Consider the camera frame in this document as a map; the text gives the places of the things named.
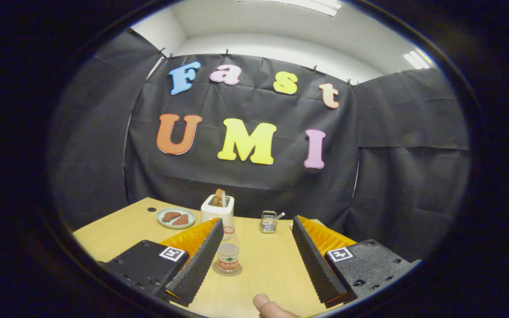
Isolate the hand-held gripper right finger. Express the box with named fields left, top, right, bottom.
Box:
left=292, top=215, right=421, bottom=308

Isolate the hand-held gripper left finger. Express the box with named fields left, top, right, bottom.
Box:
left=100, top=217, right=225, bottom=307

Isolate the clear plastic bottle red label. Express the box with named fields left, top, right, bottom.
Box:
left=217, top=224, right=240, bottom=274

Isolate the round brown coaster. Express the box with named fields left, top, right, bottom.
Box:
left=213, top=261, right=243, bottom=277

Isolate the pale green plate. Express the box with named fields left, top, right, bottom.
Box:
left=156, top=208, right=196, bottom=229

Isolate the white toaster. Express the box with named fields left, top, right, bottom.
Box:
left=201, top=194, right=235, bottom=226

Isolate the wooden table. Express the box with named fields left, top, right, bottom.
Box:
left=72, top=197, right=357, bottom=318

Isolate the small ceiling light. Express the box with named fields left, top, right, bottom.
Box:
left=403, top=49, right=432, bottom=70

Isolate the long ceiling light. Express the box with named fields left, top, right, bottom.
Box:
left=237, top=0, right=342, bottom=17

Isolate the metal wire basket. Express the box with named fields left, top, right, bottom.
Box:
left=261, top=211, right=278, bottom=234

